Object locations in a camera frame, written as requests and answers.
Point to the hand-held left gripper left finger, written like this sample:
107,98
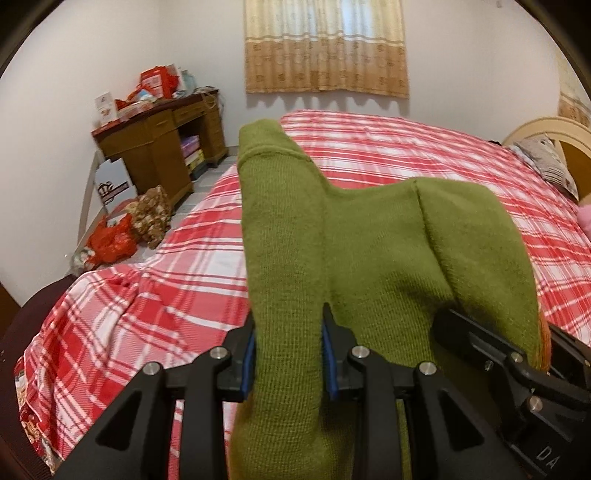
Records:
250,364

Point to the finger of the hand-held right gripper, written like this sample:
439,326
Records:
471,337
572,357

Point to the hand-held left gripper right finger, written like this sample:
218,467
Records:
328,364

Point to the green striped knit sweater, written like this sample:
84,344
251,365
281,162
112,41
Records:
369,240

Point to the red plaid blanket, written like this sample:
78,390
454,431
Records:
184,277

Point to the pink soft item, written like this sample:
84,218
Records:
585,214

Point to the brown patterned gift bag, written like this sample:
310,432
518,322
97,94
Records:
152,217

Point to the red plastic bag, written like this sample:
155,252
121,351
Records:
111,242

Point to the grey patterned pillow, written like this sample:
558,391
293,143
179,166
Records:
549,161

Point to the printed plastic packet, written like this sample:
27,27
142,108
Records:
81,259

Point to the yellow box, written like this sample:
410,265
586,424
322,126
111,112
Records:
195,159

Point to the cream wooden headboard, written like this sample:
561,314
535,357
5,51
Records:
545,127

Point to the cartoon printed bed sheet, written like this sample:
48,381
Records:
32,424

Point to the purple box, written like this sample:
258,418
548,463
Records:
190,146

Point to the white printed paper bag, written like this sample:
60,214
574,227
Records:
113,184

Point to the dark maroon bed base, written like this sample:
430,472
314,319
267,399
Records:
23,332

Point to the brown wooden desk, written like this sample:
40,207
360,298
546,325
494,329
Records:
157,147

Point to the beige patterned curtain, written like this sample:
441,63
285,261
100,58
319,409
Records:
323,64
570,97

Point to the red flat box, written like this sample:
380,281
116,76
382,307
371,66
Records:
131,108

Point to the light blue bag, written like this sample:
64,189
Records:
188,82

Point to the red gift bag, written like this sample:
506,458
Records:
157,81

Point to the grey metal frame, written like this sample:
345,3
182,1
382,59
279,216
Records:
87,194

